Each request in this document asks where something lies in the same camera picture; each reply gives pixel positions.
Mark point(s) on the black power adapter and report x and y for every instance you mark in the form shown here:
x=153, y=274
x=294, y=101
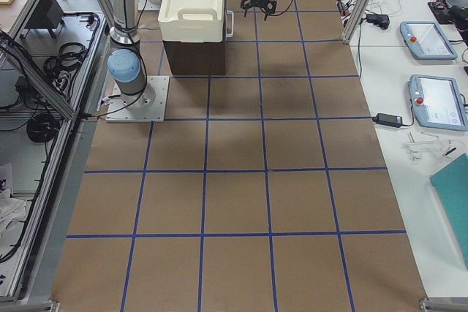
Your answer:
x=388, y=120

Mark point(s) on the white plastic tray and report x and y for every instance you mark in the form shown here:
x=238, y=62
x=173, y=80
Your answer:
x=192, y=20

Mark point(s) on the white cloth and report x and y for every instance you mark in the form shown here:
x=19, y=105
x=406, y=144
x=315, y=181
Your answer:
x=13, y=210

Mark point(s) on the dark wooden drawer cabinet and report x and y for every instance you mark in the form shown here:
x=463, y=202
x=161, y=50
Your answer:
x=191, y=58

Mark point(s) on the lower teach pendant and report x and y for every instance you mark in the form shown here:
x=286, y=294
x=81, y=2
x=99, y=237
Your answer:
x=437, y=102

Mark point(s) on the upper teach pendant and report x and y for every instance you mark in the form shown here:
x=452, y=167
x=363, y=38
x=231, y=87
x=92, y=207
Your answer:
x=426, y=40

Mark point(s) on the wooden drawer white handle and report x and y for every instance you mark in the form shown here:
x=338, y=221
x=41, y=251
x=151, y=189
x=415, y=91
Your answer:
x=230, y=18

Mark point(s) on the teach pendant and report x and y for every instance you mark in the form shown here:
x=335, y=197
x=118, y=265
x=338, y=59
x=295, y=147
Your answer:
x=426, y=40
x=437, y=102

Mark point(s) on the teal box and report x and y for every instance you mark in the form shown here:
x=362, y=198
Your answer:
x=451, y=185

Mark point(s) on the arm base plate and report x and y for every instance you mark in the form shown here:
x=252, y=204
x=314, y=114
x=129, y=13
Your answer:
x=149, y=107

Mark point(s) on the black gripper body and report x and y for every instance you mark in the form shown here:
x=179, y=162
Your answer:
x=258, y=0

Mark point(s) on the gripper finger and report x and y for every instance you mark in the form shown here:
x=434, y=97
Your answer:
x=245, y=6
x=269, y=8

